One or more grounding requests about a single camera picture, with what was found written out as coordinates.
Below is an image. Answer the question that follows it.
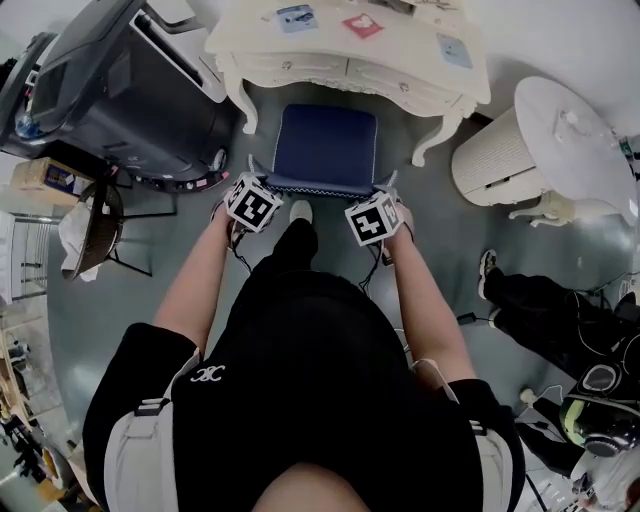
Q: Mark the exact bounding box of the person's white shoe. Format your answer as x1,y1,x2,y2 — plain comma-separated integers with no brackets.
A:
289,199,315,225

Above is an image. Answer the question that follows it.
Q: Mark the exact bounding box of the red and white card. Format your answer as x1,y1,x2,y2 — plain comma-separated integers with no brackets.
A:
342,13,386,41

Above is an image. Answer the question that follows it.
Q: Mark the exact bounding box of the white cloth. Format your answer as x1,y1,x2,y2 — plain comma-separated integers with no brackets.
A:
58,199,101,282

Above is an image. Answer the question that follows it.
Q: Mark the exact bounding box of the black mesh chair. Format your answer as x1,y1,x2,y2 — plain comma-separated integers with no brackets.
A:
62,172,177,282

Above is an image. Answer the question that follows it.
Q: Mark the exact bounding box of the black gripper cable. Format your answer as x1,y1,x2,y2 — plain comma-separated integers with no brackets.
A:
356,238,397,302
228,232,257,275

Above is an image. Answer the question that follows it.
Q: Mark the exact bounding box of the white harness strap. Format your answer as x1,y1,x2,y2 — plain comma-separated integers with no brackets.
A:
409,357,515,512
103,349,201,512

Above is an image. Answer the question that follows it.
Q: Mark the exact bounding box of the blue cushioned stool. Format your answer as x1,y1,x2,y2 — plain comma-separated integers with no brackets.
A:
246,103,401,199

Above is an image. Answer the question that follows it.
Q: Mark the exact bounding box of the person's right forearm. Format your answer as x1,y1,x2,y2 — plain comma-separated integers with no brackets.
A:
382,203,479,384

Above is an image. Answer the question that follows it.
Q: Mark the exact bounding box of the white ribbed cylindrical bin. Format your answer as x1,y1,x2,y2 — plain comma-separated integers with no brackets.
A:
450,104,552,208

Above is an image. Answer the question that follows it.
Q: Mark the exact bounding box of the metal wire rack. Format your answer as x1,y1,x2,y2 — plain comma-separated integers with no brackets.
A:
0,209,57,304

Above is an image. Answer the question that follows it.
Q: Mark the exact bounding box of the person's left forearm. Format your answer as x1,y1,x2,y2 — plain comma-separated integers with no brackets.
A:
152,205,242,359

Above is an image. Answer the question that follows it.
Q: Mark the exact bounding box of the pale blue card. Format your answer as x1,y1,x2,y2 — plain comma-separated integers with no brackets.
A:
435,32,474,69

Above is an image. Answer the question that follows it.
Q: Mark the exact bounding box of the cream carved dressing table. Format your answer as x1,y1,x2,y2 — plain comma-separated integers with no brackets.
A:
203,0,493,169

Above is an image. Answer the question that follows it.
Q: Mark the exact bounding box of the person's black trouser leg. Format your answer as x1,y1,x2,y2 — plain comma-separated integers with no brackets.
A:
252,218,320,282

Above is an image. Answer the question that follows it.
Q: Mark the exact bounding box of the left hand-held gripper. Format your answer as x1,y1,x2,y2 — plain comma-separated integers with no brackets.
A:
211,171,286,247

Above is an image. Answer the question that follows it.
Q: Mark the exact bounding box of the blue card with picture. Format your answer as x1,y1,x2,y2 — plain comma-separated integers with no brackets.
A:
276,4,320,34

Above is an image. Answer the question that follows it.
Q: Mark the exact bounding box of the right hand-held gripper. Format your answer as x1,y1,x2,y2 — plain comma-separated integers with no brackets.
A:
343,184,407,247

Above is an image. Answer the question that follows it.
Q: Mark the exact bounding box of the brown cardboard box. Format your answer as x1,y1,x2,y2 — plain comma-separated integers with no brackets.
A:
10,156,97,207

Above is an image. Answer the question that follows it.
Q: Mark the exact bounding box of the large black wheeled machine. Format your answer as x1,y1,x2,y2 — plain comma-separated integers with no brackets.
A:
0,0,240,194

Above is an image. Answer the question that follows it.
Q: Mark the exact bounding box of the round white side table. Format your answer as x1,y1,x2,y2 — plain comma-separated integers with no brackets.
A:
507,75,637,229

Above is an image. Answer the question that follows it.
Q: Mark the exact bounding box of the person's black shirt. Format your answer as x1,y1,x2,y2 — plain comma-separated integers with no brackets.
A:
82,271,527,512

